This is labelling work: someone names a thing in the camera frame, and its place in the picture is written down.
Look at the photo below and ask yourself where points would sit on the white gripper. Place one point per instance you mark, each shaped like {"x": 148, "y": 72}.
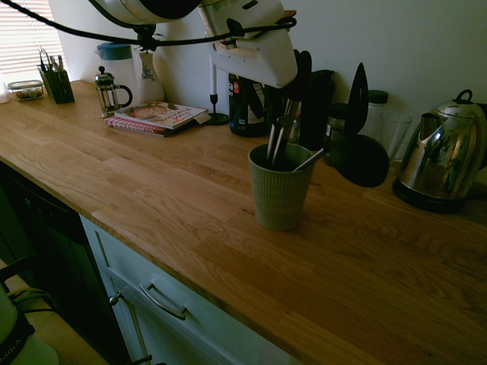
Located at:
{"x": 258, "y": 57}

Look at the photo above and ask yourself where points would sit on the metal tongs with black tips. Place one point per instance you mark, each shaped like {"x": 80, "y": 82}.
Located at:
{"x": 304, "y": 76}

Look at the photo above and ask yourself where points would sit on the black candle holder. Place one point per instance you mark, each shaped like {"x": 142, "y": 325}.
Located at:
{"x": 218, "y": 118}

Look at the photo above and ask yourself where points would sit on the pale green ribbed utensil holder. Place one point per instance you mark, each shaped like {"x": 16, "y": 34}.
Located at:
{"x": 281, "y": 197}

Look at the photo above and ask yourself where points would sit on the dark Vega protein tub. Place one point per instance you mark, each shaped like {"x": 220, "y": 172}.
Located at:
{"x": 237, "y": 114}

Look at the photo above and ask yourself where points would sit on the black shaker bottle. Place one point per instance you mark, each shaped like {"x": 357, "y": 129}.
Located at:
{"x": 319, "y": 110}

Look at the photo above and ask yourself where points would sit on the tall white candle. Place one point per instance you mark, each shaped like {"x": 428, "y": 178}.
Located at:
{"x": 213, "y": 81}

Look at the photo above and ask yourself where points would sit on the white paper slip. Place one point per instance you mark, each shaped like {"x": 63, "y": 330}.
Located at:
{"x": 202, "y": 118}

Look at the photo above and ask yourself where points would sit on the dark spice jar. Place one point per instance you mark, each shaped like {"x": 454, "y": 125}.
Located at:
{"x": 336, "y": 125}

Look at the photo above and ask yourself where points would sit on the black pointed spatula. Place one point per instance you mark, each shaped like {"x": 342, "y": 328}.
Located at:
{"x": 359, "y": 99}

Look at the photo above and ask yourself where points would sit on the spice jar green lid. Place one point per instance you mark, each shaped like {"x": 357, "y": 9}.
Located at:
{"x": 377, "y": 98}

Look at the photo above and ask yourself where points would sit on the Food Processor cookbook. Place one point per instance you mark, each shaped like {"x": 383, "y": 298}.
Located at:
{"x": 160, "y": 112}

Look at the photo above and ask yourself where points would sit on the white floral vase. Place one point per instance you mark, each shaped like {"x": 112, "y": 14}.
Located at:
{"x": 150, "y": 89}

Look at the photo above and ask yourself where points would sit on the clear drinking glass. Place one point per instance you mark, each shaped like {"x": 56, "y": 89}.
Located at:
{"x": 395, "y": 133}

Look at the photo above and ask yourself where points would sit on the red checkered cookbook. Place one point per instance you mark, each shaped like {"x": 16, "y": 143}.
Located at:
{"x": 129, "y": 123}

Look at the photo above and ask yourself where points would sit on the glass French press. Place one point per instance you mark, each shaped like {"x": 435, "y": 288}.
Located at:
{"x": 108, "y": 95}

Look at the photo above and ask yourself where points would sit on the clear pitcher blue lid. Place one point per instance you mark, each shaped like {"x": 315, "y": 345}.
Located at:
{"x": 114, "y": 51}

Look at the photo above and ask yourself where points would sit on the stainless steel electric kettle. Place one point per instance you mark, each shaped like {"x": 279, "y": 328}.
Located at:
{"x": 441, "y": 159}

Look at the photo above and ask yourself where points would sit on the dark cutlery caddy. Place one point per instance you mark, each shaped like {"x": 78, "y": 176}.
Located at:
{"x": 59, "y": 89}

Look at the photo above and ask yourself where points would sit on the glass food container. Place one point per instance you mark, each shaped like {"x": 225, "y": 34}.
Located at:
{"x": 24, "y": 91}

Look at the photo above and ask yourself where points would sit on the white base cabinet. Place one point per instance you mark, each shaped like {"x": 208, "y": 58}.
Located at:
{"x": 213, "y": 334}

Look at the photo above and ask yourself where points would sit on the white window blind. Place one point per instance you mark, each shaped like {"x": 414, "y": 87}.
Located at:
{"x": 23, "y": 38}

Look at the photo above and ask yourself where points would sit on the black dishwasher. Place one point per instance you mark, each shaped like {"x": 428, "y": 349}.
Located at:
{"x": 57, "y": 235}

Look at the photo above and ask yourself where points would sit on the round metal cabinet knob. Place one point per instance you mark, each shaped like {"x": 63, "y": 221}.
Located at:
{"x": 115, "y": 299}

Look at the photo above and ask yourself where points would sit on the white container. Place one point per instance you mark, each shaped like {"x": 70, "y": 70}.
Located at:
{"x": 4, "y": 95}

